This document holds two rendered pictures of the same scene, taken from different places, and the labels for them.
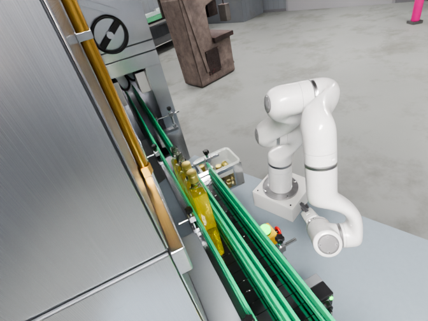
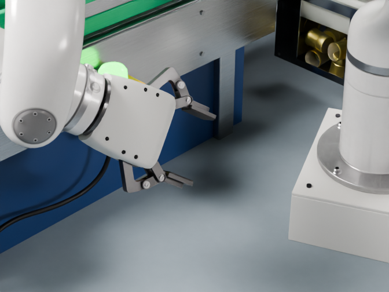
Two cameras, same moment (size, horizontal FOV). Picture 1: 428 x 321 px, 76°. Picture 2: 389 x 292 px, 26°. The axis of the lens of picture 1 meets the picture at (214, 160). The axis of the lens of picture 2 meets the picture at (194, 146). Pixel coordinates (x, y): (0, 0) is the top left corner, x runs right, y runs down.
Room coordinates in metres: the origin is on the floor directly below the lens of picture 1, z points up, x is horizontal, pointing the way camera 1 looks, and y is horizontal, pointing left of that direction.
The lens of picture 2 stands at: (0.29, -1.14, 1.61)
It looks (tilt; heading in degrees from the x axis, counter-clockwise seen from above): 34 degrees down; 62
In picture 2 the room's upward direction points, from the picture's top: straight up
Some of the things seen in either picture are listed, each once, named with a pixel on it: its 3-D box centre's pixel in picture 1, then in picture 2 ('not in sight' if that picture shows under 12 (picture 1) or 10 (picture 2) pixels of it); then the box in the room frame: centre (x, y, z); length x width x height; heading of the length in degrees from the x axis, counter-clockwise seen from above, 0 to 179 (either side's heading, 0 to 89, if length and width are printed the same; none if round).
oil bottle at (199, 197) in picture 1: (202, 206); not in sight; (0.76, 0.09, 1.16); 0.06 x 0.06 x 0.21; 15
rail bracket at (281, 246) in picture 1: (286, 246); not in sight; (0.53, -0.16, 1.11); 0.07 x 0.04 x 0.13; 106
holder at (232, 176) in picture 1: (214, 174); (338, 19); (1.23, 0.01, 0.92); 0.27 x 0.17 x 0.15; 106
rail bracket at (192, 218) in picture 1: (187, 222); not in sight; (0.74, 0.16, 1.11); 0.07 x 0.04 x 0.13; 106
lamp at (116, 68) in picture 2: (265, 229); (112, 73); (0.70, -0.13, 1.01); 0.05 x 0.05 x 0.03
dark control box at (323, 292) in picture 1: (314, 295); not in sight; (0.43, -0.21, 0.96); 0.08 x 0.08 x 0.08; 16
